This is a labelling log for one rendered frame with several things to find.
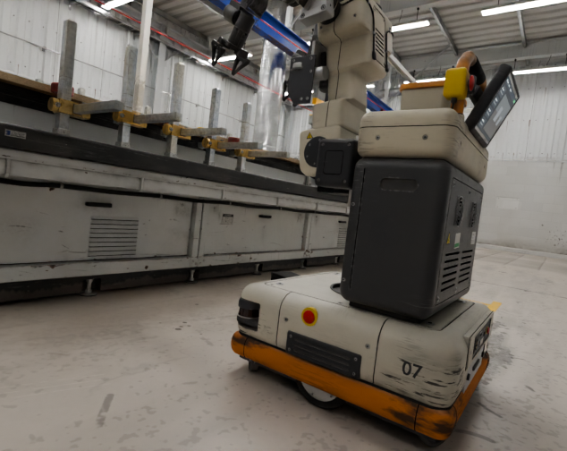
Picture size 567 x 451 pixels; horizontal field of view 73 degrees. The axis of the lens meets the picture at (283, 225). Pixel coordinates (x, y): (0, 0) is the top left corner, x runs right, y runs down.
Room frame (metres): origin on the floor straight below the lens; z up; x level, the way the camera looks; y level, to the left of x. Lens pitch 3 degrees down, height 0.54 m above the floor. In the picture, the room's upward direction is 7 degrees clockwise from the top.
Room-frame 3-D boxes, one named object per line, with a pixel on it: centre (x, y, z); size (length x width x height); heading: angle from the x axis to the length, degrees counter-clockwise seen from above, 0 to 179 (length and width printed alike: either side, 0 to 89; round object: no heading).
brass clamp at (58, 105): (1.47, 0.85, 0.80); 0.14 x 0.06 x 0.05; 145
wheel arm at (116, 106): (1.43, 0.77, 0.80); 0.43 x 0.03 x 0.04; 55
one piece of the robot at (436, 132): (1.21, -0.39, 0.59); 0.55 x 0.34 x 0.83; 145
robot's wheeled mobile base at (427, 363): (1.26, -0.32, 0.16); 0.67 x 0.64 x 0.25; 55
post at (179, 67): (1.85, 0.58, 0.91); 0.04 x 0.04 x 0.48; 55
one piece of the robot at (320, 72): (1.43, -0.08, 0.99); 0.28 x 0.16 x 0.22; 145
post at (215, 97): (2.06, 0.43, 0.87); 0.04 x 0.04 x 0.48; 55
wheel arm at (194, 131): (1.84, 0.49, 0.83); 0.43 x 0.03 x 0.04; 55
